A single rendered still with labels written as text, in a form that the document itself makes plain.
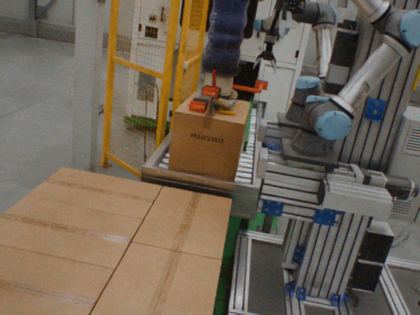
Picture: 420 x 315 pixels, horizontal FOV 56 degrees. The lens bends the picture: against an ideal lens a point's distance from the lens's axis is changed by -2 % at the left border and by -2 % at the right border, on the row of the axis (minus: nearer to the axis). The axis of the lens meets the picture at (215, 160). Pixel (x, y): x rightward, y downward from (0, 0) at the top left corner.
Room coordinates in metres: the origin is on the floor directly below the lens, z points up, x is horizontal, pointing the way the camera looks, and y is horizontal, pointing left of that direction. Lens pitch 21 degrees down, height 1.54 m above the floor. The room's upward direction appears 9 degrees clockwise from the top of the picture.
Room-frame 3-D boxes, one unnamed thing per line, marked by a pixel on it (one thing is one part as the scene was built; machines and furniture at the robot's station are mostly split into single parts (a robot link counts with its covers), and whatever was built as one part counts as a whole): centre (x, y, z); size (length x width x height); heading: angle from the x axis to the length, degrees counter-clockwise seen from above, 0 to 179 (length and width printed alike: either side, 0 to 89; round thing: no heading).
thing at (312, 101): (1.58, -0.38, 1.20); 0.13 x 0.12 x 0.14; 7
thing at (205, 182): (2.13, 0.06, 0.58); 0.70 x 0.03 x 0.06; 87
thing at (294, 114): (2.09, -0.40, 1.09); 0.15 x 0.15 x 0.10
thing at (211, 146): (2.48, 0.05, 0.75); 0.60 x 0.40 x 0.40; 175
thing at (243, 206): (2.13, 0.06, 0.47); 0.70 x 0.03 x 0.15; 87
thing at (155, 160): (3.31, 0.33, 0.50); 2.31 x 0.05 x 0.19; 177
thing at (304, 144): (1.59, -0.38, 1.09); 0.15 x 0.15 x 0.10
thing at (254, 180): (3.28, -0.32, 0.50); 2.31 x 0.05 x 0.19; 177
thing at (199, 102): (1.89, 0.12, 1.08); 0.08 x 0.07 x 0.05; 175
